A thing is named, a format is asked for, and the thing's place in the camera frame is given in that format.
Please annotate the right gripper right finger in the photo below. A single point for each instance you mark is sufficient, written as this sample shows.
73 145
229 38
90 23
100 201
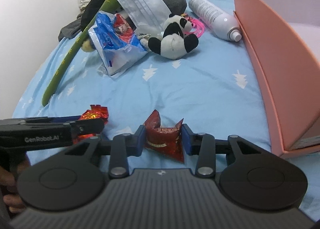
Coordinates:
203 145

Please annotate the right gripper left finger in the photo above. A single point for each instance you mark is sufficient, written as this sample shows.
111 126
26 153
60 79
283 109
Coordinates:
123 146

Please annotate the dark red snack packet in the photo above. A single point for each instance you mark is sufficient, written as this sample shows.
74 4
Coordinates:
166 141

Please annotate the shiny red snack packet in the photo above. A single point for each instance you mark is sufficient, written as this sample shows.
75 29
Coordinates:
95 112

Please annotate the blue white plastic bag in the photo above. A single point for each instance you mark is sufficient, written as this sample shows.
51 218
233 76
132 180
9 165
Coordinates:
115 42

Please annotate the small panda plush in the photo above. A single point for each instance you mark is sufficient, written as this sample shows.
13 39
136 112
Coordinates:
177 40

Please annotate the pink feather toy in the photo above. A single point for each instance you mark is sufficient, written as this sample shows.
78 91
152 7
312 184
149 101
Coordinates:
194 26

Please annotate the light blue face mask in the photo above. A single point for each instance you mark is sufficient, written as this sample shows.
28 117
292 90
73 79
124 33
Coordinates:
148 16

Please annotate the person left hand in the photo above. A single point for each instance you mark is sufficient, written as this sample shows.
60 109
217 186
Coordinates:
12 200

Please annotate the blue patterned bedsheet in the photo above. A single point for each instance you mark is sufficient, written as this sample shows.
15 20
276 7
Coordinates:
214 90

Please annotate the dark grey blanket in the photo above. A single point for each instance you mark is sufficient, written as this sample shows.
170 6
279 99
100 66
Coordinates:
71 30

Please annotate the white spray can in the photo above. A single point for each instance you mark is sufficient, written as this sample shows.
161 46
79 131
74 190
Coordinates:
224 25

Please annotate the long green plush stick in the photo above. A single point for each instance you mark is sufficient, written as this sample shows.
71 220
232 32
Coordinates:
107 6

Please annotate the grey penguin plush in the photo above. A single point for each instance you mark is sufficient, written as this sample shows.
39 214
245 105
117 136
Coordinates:
176 7

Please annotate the orange cardboard box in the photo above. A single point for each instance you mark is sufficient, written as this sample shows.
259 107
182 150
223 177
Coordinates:
282 39

